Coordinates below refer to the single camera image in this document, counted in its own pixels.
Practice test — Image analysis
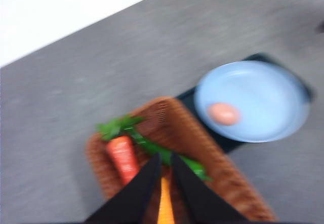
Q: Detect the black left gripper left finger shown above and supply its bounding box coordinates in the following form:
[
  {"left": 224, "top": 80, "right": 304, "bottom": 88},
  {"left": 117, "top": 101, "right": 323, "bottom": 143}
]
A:
[{"left": 85, "top": 153, "right": 163, "bottom": 224}]

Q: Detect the brown egg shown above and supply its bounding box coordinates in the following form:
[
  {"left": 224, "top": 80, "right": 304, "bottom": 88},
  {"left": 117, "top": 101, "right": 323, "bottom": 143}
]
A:
[{"left": 208, "top": 102, "right": 240, "bottom": 126}]

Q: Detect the blue plate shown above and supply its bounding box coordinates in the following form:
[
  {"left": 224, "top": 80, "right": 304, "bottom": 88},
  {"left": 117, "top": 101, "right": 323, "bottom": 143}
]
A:
[{"left": 194, "top": 60, "right": 310, "bottom": 143}]

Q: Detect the brown wicker basket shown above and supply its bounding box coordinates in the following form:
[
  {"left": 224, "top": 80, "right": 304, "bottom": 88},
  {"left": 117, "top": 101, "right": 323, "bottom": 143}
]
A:
[{"left": 86, "top": 97, "right": 277, "bottom": 221}]

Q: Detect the yellow toy corn cob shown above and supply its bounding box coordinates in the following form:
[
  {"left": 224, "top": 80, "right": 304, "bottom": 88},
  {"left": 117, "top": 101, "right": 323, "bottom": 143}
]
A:
[{"left": 157, "top": 177, "right": 175, "bottom": 224}]

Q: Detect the orange toy carrot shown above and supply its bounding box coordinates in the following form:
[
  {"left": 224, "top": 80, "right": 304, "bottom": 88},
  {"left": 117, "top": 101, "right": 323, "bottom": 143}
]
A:
[{"left": 97, "top": 116, "right": 144, "bottom": 182}]

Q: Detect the green toy chili pepper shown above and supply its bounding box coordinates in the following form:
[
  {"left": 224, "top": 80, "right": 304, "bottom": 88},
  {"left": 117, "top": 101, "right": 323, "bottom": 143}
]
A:
[{"left": 127, "top": 128, "right": 213, "bottom": 181}]

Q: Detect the black tray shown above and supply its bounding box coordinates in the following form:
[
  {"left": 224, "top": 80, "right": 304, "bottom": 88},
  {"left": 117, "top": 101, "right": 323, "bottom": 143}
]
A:
[{"left": 177, "top": 54, "right": 314, "bottom": 153}]

